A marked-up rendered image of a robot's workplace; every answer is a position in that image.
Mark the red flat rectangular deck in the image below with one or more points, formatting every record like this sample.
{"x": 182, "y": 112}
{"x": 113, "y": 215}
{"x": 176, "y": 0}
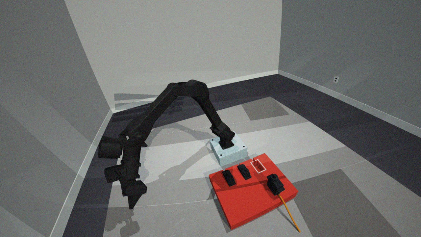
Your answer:
{"x": 243, "y": 193}

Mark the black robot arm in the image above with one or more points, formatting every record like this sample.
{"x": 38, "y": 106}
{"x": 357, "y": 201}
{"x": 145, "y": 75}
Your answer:
{"x": 140, "y": 127}

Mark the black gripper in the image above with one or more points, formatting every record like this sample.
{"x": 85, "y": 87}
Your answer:
{"x": 132, "y": 188}

